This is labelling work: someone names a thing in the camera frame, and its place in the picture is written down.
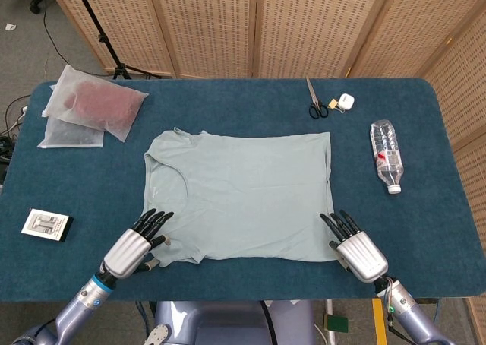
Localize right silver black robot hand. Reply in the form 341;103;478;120
320;209;389;284

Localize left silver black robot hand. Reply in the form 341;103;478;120
99;207;175;281

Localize small black white box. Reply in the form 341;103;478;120
21;207;74;242

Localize light green t-shirt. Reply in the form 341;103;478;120
143;128;341;269

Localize yellow floor tape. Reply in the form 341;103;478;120
371;298;389;345

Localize green block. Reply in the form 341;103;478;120
327;314;349;334

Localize metal table leg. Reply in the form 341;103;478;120
324;299;337;345

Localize clear plastic water bottle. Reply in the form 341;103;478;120
370;119;404;195

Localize blue-grey robot torso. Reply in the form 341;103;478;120
153;300;317;345

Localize frosted bag with dark garment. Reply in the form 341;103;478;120
36;116;104;149

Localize frosted bag with red garment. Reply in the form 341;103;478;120
41;64;150;144

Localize blue carpeted table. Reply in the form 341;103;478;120
0;78;486;303

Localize black tripod stand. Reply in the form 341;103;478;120
70;0;163;81

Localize blue cable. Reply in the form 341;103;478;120
135;301;153;340

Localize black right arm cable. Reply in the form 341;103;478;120
386;309;417;345

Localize white perforated bracket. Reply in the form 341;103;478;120
143;324;172;345

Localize black torso cable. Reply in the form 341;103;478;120
259;301;277;345

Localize tangled floor cables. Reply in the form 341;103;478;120
0;93;31;163

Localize black-handled scissors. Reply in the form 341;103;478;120
305;77;329;119

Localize black floor cable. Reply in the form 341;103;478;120
42;0;115;77

